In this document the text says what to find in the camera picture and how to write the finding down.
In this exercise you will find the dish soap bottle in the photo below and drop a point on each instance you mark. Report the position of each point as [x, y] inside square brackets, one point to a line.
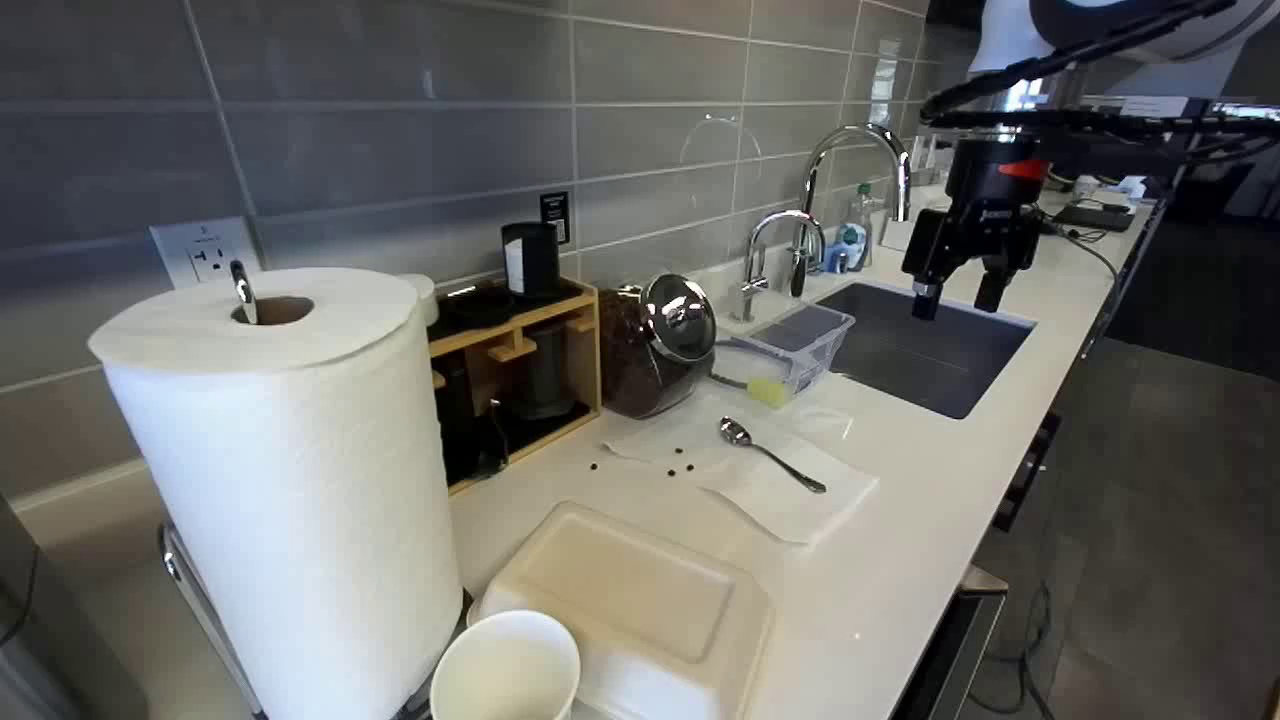
[849, 244]

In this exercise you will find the chrome kitchen faucet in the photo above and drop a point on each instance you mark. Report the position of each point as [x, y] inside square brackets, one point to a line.
[883, 154]

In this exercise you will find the white paper napkin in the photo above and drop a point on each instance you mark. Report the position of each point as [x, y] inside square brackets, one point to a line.
[774, 503]

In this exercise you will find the white paper towel roll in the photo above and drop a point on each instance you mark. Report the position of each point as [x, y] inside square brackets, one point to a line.
[302, 504]

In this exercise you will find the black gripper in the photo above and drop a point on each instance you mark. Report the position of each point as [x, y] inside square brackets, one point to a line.
[990, 186]

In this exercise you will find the wooden organizer rack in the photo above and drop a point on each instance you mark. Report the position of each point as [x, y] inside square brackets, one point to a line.
[513, 373]

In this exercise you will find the clear plastic container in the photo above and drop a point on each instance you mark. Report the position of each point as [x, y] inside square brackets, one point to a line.
[786, 352]

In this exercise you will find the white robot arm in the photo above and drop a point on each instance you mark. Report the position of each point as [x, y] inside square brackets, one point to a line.
[1024, 40]

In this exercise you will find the dark kitchen sink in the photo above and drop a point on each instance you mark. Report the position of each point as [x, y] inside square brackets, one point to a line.
[941, 366]

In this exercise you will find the white wall outlet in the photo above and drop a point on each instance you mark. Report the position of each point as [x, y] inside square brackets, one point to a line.
[202, 250]

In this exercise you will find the small chrome faucet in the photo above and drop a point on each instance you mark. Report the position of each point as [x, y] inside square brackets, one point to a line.
[786, 229]

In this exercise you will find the white paper cup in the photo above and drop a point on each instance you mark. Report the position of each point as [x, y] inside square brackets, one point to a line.
[511, 664]

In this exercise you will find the metal paper towel holder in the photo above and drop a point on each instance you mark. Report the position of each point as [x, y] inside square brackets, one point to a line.
[242, 290]

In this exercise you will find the black and white mug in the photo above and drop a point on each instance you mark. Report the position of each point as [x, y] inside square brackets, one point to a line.
[528, 258]

